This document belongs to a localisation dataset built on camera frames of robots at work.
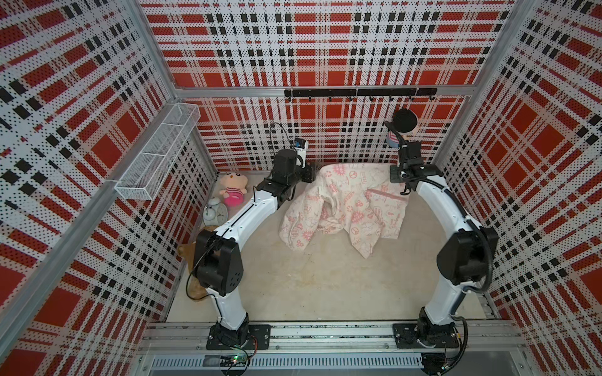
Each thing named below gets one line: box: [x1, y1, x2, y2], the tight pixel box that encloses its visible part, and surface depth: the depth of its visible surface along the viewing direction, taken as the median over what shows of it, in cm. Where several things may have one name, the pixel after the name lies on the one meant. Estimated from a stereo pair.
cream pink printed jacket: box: [279, 162, 409, 259], surface depth 94 cm
